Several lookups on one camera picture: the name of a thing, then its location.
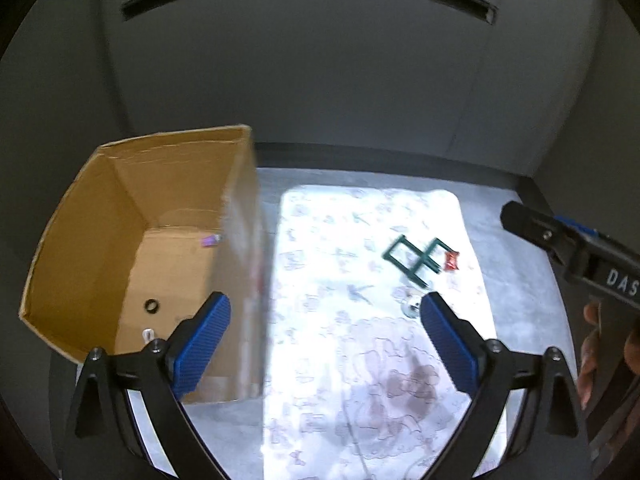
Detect small white object in box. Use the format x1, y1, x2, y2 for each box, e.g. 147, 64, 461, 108
142, 328, 155, 344

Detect person's right hand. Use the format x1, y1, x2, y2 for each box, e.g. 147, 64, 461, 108
577, 300, 639, 410

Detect red candy wrapper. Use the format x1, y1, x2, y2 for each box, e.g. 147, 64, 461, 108
444, 250, 459, 272

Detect small metallic round object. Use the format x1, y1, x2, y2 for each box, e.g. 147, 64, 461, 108
401, 296, 421, 318

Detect small purple tube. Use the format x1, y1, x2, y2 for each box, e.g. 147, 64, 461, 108
201, 234, 221, 247

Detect green plastic toy chair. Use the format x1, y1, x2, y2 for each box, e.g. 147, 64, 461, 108
382, 235, 454, 289

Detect brown cardboard box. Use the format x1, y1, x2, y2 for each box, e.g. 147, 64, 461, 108
18, 125, 265, 403

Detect white patterned mat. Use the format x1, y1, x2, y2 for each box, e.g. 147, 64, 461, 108
262, 185, 496, 479

